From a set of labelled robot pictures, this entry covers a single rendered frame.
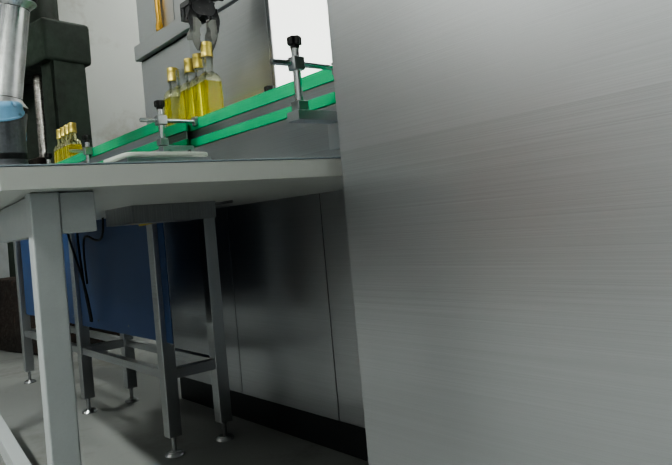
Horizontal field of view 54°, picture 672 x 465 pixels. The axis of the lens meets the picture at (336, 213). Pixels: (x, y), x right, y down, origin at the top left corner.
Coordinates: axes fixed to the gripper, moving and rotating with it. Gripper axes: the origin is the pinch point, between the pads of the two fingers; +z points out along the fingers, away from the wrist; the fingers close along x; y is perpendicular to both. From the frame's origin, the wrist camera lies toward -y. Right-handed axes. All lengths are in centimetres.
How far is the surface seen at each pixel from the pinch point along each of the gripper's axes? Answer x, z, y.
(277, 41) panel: -12.5, 2.4, -18.0
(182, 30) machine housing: -12.8, -16.8, 38.4
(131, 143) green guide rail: 13.4, 24.2, 27.3
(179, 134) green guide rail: 5.9, 24.2, 9.6
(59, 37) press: -33, -72, 237
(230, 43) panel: -12.1, -3.6, 6.4
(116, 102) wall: -105, -56, 341
